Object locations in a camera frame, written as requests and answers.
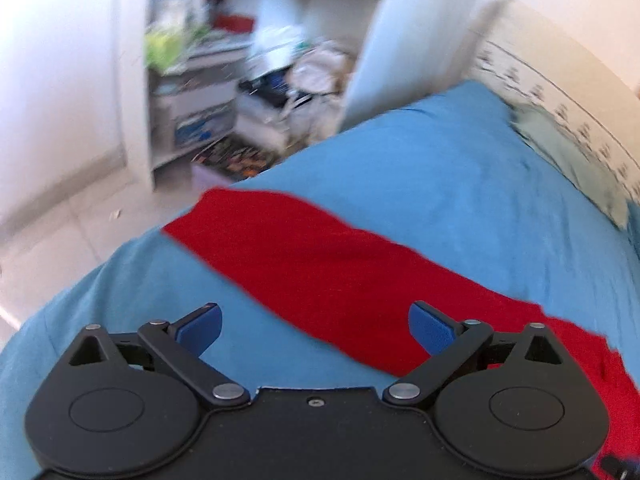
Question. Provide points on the box of colourful items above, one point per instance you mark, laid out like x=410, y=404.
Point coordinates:
x=235, y=156

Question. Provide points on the cream patterned headboard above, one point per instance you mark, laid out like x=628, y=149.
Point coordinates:
x=560, y=55

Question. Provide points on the red garment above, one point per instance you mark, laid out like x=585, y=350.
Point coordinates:
x=320, y=270

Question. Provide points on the red box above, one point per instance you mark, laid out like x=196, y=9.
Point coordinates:
x=233, y=22

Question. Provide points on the blue bed sheet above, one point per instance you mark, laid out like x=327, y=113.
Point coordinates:
x=440, y=170

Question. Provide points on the green plastic bag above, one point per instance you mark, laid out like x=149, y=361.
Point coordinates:
x=164, y=47

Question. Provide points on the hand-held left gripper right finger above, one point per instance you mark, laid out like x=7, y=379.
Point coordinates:
x=428, y=332

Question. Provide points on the white shelf unit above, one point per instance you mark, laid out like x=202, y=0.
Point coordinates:
x=395, y=45

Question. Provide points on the pile of white bags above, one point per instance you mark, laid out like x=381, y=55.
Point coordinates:
x=312, y=80

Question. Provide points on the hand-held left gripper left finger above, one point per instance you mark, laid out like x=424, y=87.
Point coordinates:
x=201, y=331

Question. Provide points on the pale green pillow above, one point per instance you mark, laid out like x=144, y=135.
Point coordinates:
x=570, y=162

